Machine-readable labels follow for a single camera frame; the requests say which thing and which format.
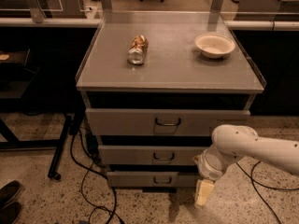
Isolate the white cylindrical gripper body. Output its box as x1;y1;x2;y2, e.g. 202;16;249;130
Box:
193;145;233;181

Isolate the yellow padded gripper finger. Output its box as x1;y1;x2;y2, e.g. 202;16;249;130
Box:
194;179;215;207

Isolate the grey drawer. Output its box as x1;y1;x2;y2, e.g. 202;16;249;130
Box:
107;171;199;188
86;108;250;136
99;145;205;165

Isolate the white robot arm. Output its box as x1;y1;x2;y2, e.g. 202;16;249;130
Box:
193;124;299;208

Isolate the grey bottom drawer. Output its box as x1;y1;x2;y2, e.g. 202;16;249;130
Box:
107;171;199;188

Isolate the grey drawer cabinet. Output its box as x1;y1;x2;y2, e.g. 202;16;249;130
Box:
75;10;267;194

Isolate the grey top drawer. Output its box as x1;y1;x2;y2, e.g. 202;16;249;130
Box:
86;108;250;136

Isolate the white paper bowl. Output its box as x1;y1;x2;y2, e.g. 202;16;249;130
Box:
194;34;235;59

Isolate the crushed golden drink can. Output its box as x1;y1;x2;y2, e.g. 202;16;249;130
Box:
128;35;149;65

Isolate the dark shoe lower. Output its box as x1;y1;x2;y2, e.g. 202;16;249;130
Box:
0;202;21;224

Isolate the dark shoe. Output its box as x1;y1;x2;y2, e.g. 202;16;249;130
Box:
0;180;21;209
0;202;21;224

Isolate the dark shoe upper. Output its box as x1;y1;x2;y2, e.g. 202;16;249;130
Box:
0;180;21;209

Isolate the black floor cable right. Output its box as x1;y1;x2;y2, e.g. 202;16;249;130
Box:
235;161;299;224

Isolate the black floor cable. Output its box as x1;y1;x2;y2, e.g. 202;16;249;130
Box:
68;126;125;224
235;161;299;224

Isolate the black floor cable left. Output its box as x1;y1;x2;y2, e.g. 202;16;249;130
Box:
68;126;125;224

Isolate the black side table frame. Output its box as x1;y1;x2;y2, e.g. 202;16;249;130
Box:
0;49;71;180

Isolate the white horizontal rail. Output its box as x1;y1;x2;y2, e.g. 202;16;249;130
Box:
0;18;299;31

